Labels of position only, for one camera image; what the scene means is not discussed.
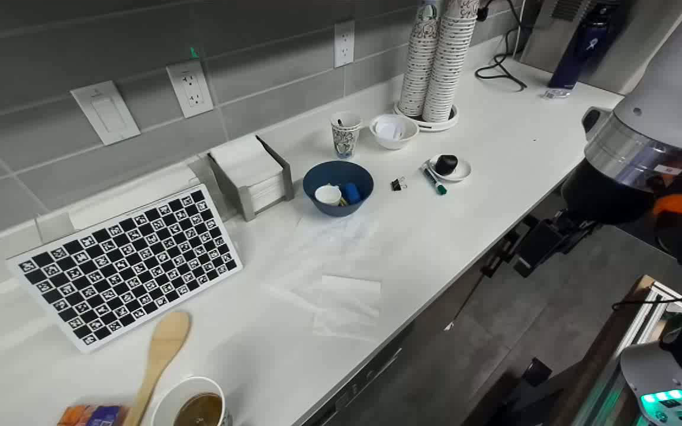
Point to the patterned paper cup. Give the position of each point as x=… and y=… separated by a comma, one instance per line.
x=345, y=142

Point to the white saucer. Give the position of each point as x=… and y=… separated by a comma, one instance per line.
x=460, y=171

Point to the stack of white napkins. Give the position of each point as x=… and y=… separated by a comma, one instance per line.
x=245, y=163

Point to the grey metal appliance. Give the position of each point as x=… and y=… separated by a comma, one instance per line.
x=643, y=41

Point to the black rounded object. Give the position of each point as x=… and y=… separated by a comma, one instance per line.
x=446, y=164

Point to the green marker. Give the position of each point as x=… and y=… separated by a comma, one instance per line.
x=434, y=180

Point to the white mug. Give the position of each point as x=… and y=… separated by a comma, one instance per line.
x=169, y=402

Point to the small white cup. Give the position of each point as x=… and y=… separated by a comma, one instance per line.
x=328, y=195

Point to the checkered calibration board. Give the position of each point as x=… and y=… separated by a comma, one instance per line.
x=125, y=266

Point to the small clear plastic piece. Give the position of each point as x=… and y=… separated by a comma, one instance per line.
x=556, y=93

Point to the stack of paper cups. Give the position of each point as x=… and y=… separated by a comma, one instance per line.
x=449, y=65
x=419, y=65

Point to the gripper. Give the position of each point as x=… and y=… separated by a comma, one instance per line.
x=601, y=198

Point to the grey napkin holder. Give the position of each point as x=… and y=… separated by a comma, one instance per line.
x=247, y=204

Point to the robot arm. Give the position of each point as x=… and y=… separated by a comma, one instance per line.
x=669, y=89

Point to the light switch plate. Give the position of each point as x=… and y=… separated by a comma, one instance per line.
x=106, y=112

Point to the black binder clip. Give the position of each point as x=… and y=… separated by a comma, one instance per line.
x=398, y=184

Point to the blue object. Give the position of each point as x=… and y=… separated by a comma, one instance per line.
x=351, y=193

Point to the dark blue bottle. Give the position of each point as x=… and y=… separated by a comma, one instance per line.
x=578, y=53

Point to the white bowl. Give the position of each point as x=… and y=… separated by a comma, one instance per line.
x=403, y=139

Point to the orange packet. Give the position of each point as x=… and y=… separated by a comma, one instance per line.
x=89, y=416

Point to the white round cup tray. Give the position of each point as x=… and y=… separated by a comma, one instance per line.
x=436, y=126

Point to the dishwasher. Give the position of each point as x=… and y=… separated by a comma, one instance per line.
x=364, y=373

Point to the wooden spoon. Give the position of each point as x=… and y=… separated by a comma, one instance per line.
x=160, y=349

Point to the blue bowl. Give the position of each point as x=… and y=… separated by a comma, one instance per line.
x=324, y=173

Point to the wall socket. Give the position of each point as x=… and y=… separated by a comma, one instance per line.
x=344, y=44
x=190, y=89

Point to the white paper napkin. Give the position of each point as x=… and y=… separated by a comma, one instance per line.
x=350, y=302

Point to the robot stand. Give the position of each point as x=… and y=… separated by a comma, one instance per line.
x=619, y=343

